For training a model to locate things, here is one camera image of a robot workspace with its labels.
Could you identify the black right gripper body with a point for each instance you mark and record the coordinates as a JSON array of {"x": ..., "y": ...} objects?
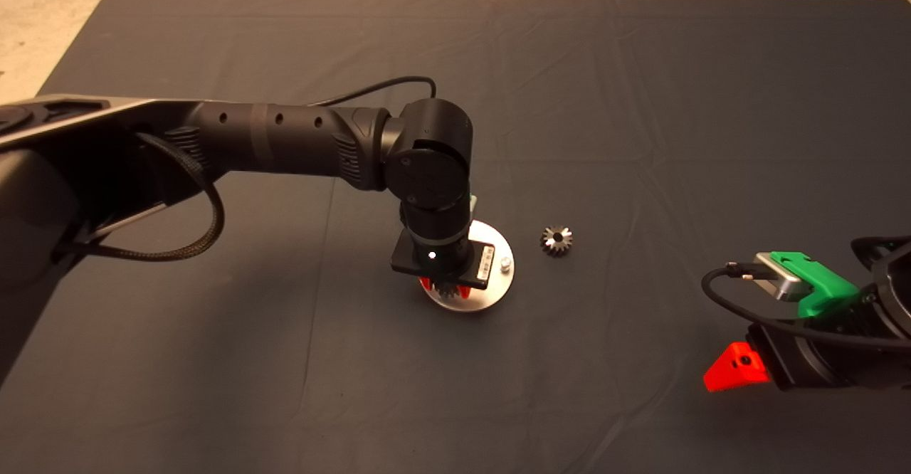
[{"x": 783, "y": 360}]

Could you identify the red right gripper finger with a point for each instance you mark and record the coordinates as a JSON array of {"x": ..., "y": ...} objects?
[{"x": 736, "y": 369}]

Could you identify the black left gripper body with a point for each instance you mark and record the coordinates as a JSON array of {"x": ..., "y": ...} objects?
[{"x": 445, "y": 264}]

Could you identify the small steel planetary gear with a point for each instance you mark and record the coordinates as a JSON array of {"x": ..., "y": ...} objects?
[
  {"x": 446, "y": 290},
  {"x": 557, "y": 240}
]

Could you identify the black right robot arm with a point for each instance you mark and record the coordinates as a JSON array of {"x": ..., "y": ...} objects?
[{"x": 890, "y": 303}]

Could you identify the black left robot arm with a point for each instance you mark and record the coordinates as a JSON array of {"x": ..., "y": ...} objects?
[{"x": 285, "y": 139}]

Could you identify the round metal carrier plate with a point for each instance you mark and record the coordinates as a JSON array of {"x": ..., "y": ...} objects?
[{"x": 499, "y": 285}]

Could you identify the dark grey table cloth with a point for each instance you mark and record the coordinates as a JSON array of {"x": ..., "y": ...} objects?
[{"x": 569, "y": 104}]

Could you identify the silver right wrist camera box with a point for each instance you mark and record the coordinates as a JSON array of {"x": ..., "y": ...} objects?
[{"x": 779, "y": 275}]

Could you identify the green right camera mount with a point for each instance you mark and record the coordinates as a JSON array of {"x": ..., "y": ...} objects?
[{"x": 825, "y": 285}]

